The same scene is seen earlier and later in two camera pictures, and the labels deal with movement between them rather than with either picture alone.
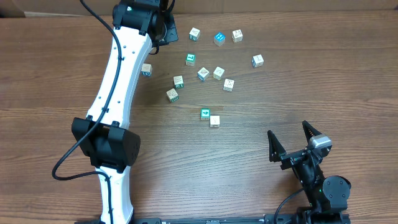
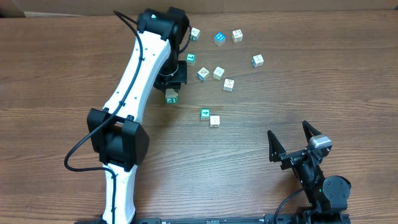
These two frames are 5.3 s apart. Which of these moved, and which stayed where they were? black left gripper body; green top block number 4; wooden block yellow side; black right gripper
Moved: black left gripper body
Stayed: green top block number 4; wooden block yellow side; black right gripper
